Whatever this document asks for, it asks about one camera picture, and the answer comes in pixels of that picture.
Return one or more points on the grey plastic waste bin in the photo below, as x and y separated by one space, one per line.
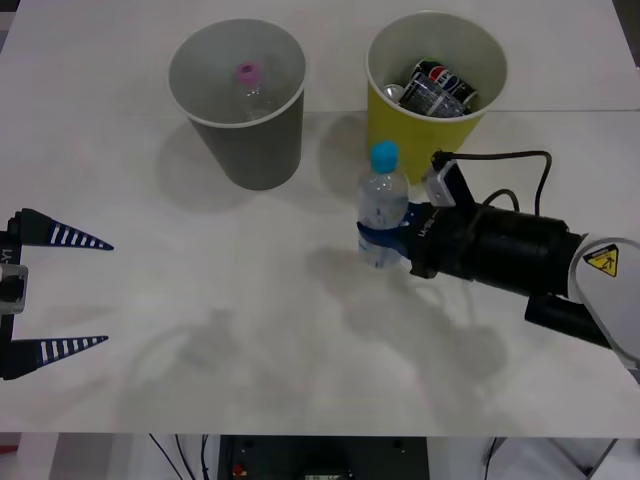
260 150

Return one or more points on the silver can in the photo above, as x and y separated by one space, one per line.
393 91

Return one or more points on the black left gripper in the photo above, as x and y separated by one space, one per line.
7 245

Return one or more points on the clear bottle with pink cap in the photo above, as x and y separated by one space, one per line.
247 74

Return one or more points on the black robot torso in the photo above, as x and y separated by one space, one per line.
320 457

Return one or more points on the clear bottle with blue cap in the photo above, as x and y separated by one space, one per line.
382 195

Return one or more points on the yellow-green plastic waste bin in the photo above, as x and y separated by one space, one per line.
400 135

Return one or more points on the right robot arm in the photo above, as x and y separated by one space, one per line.
530 245

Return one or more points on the black can with round emblem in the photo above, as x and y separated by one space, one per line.
447 75

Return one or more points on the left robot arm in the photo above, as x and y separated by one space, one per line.
11 287

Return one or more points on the black can with white print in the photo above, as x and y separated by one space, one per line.
430 97

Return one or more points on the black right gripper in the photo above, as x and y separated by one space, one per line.
445 240

